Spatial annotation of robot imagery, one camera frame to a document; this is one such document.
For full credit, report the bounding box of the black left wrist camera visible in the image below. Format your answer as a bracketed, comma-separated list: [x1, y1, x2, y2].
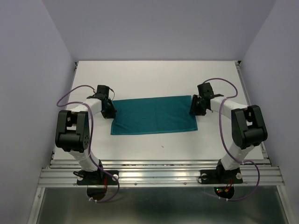
[96, 85, 110, 97]

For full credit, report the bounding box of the teal cloth napkin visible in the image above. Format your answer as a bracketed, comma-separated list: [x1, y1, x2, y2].
[111, 96, 198, 135]

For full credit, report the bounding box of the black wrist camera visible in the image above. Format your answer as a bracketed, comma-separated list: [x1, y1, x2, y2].
[197, 82, 214, 98]
[96, 85, 110, 97]

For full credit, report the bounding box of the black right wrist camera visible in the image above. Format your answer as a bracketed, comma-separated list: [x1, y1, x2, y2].
[197, 82, 214, 98]

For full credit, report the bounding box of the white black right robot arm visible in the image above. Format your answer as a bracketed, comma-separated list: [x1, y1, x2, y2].
[189, 94, 268, 184]

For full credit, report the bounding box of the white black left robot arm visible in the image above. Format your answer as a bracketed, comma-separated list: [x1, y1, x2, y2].
[55, 93, 116, 185]

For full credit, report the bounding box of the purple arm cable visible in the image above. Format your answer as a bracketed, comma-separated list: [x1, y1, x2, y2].
[57, 84, 120, 203]
[200, 77, 259, 203]

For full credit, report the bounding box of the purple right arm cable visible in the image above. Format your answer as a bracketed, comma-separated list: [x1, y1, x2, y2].
[200, 77, 259, 203]

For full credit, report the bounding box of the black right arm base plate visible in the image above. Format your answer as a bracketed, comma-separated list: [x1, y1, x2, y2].
[198, 168, 243, 185]

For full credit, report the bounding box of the aluminium right side rail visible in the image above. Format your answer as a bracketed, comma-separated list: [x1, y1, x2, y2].
[235, 60, 271, 166]

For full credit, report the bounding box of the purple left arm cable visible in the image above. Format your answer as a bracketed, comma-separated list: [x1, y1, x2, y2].
[57, 84, 120, 203]

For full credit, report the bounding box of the aluminium front rail frame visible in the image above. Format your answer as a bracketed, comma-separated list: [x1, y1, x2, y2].
[28, 156, 295, 224]

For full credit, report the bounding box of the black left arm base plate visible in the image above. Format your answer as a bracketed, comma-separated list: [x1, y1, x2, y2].
[73, 170, 117, 186]

